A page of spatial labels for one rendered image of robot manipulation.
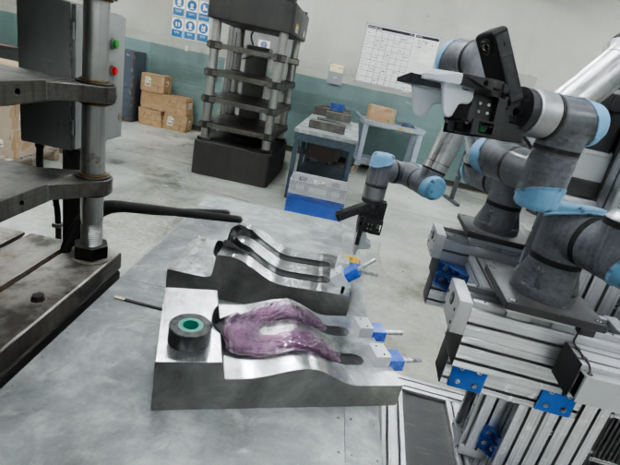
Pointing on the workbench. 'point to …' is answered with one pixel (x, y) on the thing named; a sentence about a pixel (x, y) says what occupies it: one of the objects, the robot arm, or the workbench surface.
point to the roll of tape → (189, 332)
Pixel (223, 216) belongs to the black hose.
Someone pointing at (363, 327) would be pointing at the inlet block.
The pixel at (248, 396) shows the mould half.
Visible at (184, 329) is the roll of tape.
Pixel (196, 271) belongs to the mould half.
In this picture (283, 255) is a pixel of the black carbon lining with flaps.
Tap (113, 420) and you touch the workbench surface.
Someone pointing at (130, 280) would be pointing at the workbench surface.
